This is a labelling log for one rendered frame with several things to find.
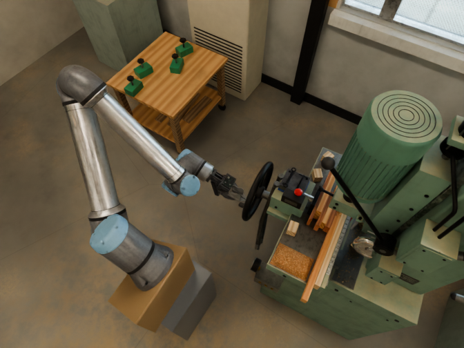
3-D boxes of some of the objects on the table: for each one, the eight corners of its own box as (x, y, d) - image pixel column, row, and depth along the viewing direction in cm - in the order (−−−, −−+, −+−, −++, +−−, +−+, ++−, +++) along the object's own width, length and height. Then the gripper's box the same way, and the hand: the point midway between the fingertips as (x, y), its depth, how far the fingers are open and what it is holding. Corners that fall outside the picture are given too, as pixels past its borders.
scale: (366, 166, 135) (366, 165, 135) (369, 166, 134) (369, 166, 134) (325, 273, 112) (326, 273, 112) (329, 275, 112) (329, 275, 112)
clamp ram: (300, 190, 135) (304, 179, 127) (317, 197, 133) (323, 186, 125) (292, 207, 131) (296, 197, 123) (310, 215, 129) (315, 205, 121)
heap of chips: (279, 242, 124) (280, 239, 120) (313, 259, 120) (316, 256, 117) (269, 263, 120) (271, 260, 116) (305, 281, 116) (307, 279, 113)
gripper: (207, 178, 147) (246, 204, 148) (217, 163, 151) (255, 188, 152) (203, 184, 155) (239, 208, 156) (212, 170, 159) (248, 193, 160)
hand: (243, 199), depth 157 cm, fingers closed
